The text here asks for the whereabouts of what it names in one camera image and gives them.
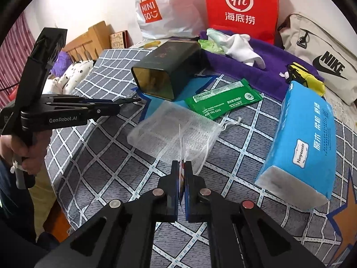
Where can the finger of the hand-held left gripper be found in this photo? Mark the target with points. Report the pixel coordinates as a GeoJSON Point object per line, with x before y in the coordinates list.
{"type": "Point", "coordinates": [117, 101]}
{"type": "Point", "coordinates": [106, 109]}

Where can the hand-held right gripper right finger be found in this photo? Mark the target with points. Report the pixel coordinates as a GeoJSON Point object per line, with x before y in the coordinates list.
{"type": "Point", "coordinates": [189, 178]}

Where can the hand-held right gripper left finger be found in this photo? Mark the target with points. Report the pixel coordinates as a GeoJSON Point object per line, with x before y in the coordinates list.
{"type": "Point", "coordinates": [175, 178]}

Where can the thin white packet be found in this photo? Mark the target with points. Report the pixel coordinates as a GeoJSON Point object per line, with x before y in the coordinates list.
{"type": "Point", "coordinates": [181, 156]}

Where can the dark green tin box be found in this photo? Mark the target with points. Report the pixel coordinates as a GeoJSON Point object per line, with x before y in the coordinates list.
{"type": "Point", "coordinates": [173, 61]}

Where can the blue tissue pack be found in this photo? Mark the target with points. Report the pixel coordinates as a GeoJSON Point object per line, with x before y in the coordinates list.
{"type": "Point", "coordinates": [295, 145]}

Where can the person's left hand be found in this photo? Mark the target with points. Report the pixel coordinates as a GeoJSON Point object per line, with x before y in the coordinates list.
{"type": "Point", "coordinates": [36, 156]}

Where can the white spotted pillow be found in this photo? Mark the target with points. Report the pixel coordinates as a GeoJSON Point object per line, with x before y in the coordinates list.
{"type": "Point", "coordinates": [75, 75]}

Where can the pink striped curtain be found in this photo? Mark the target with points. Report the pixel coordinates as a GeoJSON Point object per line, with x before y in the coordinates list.
{"type": "Point", "coordinates": [14, 61]}

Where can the purple plush toy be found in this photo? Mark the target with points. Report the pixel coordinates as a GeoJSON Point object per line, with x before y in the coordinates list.
{"type": "Point", "coordinates": [62, 62]}

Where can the wooden headboard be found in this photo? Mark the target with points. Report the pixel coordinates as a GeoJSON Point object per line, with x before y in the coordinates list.
{"type": "Point", "coordinates": [86, 42]}

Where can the green foil packet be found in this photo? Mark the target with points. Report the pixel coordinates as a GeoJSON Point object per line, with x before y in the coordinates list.
{"type": "Point", "coordinates": [223, 100]}

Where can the white plastic shopping bag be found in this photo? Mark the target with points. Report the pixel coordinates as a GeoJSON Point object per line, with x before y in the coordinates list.
{"type": "Point", "coordinates": [173, 14]}

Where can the light green wipes packet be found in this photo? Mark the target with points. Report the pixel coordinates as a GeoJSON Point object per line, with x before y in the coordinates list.
{"type": "Point", "coordinates": [210, 47]}

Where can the pale green cloth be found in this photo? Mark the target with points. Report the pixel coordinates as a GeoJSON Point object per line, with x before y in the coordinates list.
{"type": "Point", "coordinates": [219, 36]}

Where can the purple towel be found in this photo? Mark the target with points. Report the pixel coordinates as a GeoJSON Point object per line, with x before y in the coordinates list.
{"type": "Point", "coordinates": [251, 72]}

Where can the person's dark trousers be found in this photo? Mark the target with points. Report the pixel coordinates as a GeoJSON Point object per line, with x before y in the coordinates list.
{"type": "Point", "coordinates": [16, 243]}

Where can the white sock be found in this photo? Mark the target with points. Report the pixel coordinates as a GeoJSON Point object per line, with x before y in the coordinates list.
{"type": "Point", "coordinates": [242, 47]}

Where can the yellow and black pouch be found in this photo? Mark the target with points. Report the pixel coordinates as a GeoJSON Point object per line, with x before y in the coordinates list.
{"type": "Point", "coordinates": [312, 81]}

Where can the red paper shopping bag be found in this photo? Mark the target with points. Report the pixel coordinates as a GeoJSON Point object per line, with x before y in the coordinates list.
{"type": "Point", "coordinates": [265, 5]}

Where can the beige fabric bag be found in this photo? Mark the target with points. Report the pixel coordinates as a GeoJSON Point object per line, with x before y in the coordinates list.
{"type": "Point", "coordinates": [306, 47]}

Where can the small wooden picture frame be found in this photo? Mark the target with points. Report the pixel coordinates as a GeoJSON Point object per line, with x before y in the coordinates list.
{"type": "Point", "coordinates": [118, 39]}

